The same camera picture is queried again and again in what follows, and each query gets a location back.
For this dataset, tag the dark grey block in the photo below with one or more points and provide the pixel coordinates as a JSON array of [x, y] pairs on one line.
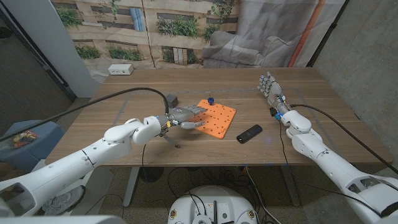
[[172, 100]]

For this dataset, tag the blue peg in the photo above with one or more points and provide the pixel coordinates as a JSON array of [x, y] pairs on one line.
[[211, 100]]

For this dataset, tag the grey sneaker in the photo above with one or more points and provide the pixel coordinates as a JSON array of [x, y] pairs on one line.
[[63, 200]]

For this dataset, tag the orange peg board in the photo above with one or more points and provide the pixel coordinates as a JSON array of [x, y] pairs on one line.
[[217, 119]]

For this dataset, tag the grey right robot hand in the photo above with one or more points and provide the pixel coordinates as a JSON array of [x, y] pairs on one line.
[[273, 90]]

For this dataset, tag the white power strip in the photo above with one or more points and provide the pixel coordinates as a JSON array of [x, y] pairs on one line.
[[120, 69]]

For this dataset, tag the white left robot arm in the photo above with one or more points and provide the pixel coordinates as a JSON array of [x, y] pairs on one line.
[[77, 161]]

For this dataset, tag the bag of colourful toys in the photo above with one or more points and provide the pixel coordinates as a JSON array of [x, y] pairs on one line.
[[25, 139]]

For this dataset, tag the white table leg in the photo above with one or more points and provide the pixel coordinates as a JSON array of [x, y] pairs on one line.
[[131, 186], [290, 186]]

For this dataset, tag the black TV remote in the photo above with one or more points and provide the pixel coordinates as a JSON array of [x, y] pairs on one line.
[[248, 134]]

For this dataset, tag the black round floor base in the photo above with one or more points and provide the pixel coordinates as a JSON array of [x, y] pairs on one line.
[[151, 174]]

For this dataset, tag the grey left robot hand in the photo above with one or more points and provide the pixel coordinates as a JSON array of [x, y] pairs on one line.
[[182, 114]]

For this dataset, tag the blue-grey stool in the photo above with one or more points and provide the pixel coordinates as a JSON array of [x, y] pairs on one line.
[[40, 146]]

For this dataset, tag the white pillar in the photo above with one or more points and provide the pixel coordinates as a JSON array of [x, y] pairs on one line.
[[53, 40]]

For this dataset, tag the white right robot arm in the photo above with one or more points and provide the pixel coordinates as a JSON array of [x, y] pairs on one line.
[[326, 155]]

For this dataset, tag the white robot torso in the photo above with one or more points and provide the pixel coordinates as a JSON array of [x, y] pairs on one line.
[[213, 205]]

